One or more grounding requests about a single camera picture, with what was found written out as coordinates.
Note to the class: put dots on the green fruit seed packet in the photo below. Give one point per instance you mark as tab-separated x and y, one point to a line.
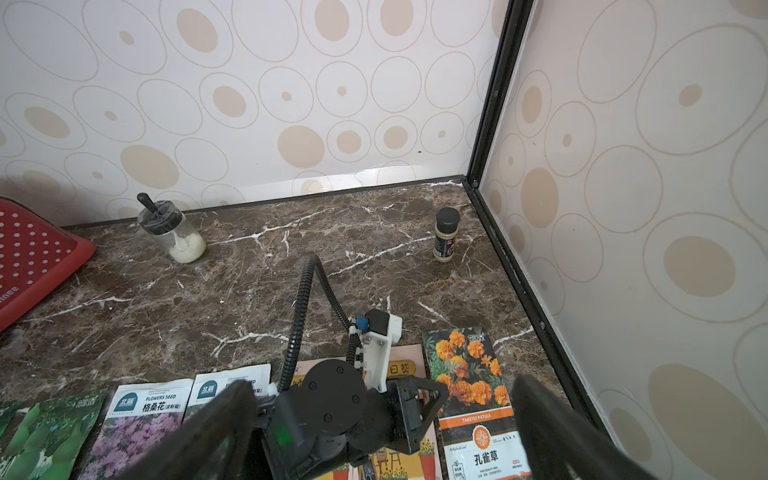
49	438

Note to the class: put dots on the orange marigold seed packet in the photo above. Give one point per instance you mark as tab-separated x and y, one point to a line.
477	422

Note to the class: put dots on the dark spice bottle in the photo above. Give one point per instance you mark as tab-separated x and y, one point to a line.
446	228

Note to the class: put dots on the red polka dot toaster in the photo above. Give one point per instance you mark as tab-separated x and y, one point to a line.
36	257

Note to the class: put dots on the small glass jar black lid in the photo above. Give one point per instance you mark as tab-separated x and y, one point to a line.
169	228

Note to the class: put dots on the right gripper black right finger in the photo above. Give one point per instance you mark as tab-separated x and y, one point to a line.
561	444

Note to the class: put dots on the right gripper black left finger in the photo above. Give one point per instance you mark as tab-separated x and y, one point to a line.
212	444

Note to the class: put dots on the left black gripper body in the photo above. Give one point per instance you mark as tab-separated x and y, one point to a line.
329	419

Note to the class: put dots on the pink cosmos flower seed packet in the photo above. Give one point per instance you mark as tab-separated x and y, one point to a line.
138	418

